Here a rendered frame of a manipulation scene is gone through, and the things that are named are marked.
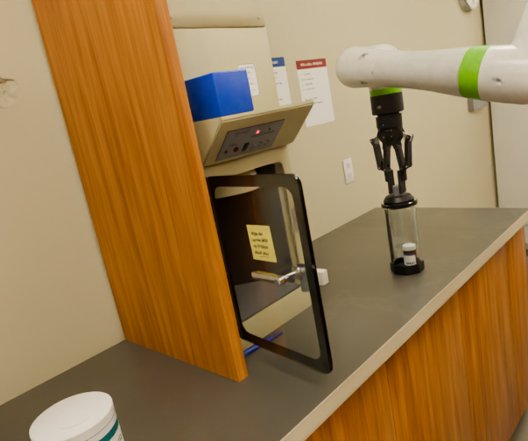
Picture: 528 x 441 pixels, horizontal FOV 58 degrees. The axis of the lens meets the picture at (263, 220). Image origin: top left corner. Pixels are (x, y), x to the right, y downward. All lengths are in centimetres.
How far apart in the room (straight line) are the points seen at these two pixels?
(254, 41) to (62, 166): 61
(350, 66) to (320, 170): 88
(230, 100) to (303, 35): 115
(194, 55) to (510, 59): 66
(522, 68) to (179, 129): 69
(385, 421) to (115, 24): 110
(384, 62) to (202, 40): 45
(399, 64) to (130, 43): 62
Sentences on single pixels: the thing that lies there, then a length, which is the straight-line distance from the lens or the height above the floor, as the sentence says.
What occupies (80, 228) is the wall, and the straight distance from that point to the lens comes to 142.
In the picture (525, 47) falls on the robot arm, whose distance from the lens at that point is 115.
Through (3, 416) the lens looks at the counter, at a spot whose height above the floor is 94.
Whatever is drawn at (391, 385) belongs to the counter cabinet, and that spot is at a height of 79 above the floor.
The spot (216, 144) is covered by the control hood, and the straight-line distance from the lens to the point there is 104.
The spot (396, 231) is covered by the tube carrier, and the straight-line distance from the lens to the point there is 150.
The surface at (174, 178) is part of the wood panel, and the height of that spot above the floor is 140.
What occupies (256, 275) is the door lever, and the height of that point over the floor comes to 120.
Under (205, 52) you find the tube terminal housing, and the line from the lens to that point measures 116.
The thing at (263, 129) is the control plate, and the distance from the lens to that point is 113.
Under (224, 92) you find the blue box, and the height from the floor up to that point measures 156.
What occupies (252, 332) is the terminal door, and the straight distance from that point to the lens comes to 113.
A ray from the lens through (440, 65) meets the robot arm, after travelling 120.
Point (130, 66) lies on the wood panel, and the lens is 108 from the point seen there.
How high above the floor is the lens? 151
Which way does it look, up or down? 13 degrees down
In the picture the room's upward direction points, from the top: 11 degrees counter-clockwise
